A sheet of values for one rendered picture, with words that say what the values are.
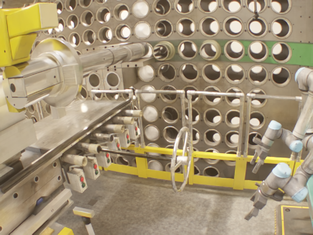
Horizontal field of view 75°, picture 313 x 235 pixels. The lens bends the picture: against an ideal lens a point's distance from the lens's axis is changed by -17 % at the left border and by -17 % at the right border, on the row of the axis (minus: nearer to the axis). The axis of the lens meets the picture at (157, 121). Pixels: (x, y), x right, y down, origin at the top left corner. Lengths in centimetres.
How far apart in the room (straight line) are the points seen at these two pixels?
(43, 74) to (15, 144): 40
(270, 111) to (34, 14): 272
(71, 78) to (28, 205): 80
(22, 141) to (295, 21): 281
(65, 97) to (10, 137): 37
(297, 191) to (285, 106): 208
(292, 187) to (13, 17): 136
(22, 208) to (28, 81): 76
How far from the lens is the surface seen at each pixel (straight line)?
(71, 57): 124
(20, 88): 112
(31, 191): 152
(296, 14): 295
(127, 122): 204
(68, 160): 159
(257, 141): 151
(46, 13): 98
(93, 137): 184
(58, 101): 137
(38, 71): 116
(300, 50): 296
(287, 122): 314
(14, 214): 148
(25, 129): 136
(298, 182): 110
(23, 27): 103
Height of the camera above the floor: 159
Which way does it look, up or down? 21 degrees down
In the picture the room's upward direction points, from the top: 5 degrees counter-clockwise
